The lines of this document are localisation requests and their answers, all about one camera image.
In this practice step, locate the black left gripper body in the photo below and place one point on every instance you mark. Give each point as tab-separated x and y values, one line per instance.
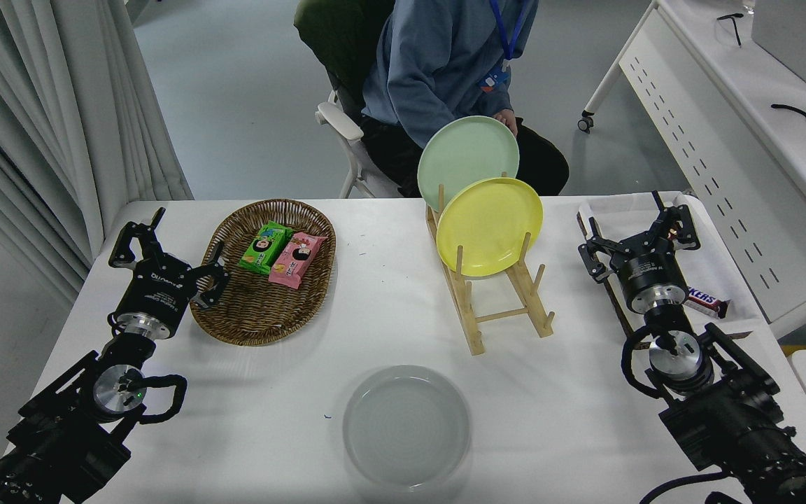
158	290

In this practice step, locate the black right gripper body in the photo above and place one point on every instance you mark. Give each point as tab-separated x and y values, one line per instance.
648	273

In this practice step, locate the grey plate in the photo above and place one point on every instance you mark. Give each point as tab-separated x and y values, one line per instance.
406	427

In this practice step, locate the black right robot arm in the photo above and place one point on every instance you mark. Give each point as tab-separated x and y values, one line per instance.
725	427

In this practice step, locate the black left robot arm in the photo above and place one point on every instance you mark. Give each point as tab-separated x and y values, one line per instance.
60	434

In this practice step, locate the yellow plate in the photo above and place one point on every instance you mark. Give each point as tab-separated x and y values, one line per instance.
490	224

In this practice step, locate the wooden plate rack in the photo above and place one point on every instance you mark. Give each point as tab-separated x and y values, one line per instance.
474	337

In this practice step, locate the pale green plate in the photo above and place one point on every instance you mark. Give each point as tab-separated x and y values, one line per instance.
462	154

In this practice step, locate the person's hand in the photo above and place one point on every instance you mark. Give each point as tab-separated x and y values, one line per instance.
511	120

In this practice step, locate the green snack pack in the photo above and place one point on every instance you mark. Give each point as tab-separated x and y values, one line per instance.
263	248

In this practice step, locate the brown oval wicker basket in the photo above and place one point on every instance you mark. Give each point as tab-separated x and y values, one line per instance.
256	315

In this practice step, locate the white tray with brown base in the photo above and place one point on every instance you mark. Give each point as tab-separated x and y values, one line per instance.
725	259

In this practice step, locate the Snickers bar with English print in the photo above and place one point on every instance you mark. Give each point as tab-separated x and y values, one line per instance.
707	302

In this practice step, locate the pink snack pack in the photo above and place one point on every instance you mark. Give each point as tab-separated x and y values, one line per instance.
294	262

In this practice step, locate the white desk with perforated panel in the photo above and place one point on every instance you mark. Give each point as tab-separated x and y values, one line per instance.
725	140

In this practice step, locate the pale grey curtain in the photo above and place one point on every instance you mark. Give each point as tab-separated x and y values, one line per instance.
25	105

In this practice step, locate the black glasses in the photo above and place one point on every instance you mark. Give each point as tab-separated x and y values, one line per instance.
733	21

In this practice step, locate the grey laptop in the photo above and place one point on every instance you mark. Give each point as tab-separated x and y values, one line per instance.
795	35

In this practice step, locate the person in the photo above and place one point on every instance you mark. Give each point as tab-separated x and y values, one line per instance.
431	63

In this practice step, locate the office chair with white armrest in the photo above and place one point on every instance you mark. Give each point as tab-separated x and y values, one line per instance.
340	42

